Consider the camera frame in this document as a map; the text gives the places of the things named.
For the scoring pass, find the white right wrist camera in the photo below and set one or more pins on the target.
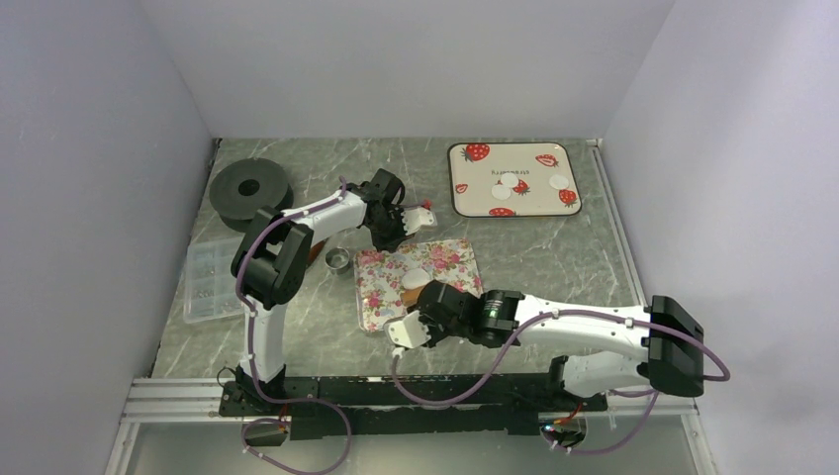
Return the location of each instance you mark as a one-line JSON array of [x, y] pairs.
[[408, 331]]

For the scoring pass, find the round white wrapper right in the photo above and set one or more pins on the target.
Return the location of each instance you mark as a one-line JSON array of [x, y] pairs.
[[559, 182]]

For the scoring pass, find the round white wrapper middle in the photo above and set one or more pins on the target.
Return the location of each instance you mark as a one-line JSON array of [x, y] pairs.
[[509, 180]]

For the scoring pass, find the wooden rolling pin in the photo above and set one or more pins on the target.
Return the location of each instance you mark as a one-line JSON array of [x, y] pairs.
[[410, 297]]

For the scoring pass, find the round white wrapper left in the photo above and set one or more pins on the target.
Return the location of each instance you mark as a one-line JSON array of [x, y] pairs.
[[501, 192]]

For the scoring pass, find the strawberry print tray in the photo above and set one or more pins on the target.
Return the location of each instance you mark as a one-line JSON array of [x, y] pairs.
[[475, 167]]

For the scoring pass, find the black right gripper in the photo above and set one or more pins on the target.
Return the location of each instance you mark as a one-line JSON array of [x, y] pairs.
[[436, 336]]

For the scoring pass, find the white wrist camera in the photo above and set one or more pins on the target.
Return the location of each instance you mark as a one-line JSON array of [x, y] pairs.
[[408, 331], [417, 217]]

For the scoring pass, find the aluminium frame rail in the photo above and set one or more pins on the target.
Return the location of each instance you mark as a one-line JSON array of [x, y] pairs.
[[183, 400]]

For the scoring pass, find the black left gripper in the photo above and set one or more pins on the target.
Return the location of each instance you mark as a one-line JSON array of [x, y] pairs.
[[391, 246]]

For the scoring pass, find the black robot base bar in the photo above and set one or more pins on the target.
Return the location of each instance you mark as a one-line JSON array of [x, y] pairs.
[[320, 406]]

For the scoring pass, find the clear plastic parts box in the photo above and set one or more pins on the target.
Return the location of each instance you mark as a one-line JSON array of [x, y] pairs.
[[209, 286]]

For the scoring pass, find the black filament spool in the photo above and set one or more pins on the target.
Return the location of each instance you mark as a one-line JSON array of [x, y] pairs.
[[245, 186]]

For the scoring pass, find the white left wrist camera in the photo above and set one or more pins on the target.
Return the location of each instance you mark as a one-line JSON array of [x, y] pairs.
[[417, 217]]

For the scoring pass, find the round white wrapper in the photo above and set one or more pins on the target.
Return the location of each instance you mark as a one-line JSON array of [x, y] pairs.
[[509, 180], [559, 182], [501, 192]]

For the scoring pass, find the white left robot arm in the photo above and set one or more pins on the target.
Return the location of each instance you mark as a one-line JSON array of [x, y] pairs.
[[270, 265]]

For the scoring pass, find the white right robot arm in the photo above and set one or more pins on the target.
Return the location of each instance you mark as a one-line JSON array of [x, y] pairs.
[[602, 349]]

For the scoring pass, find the floral print tray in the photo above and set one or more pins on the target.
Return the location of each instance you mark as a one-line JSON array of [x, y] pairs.
[[378, 275]]

